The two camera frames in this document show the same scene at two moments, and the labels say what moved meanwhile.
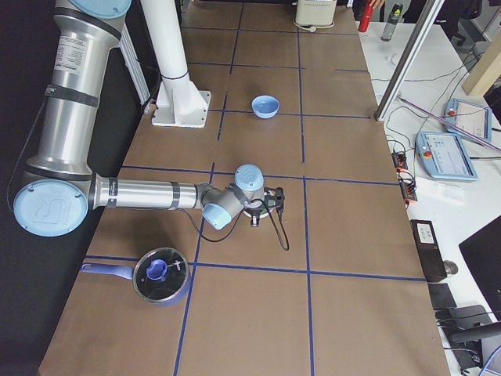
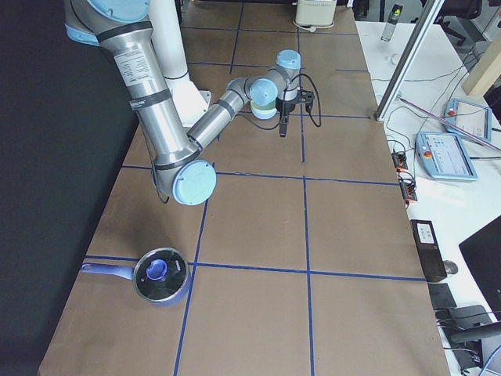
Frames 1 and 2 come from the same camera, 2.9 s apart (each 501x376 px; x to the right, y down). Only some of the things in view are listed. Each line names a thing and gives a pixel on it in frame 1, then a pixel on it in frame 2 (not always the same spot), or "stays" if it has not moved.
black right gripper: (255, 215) -> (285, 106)
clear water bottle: (393, 19) stays
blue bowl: (265, 106) stays
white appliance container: (312, 12) stays
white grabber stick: (398, 97) stays
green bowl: (265, 212) -> (263, 103)
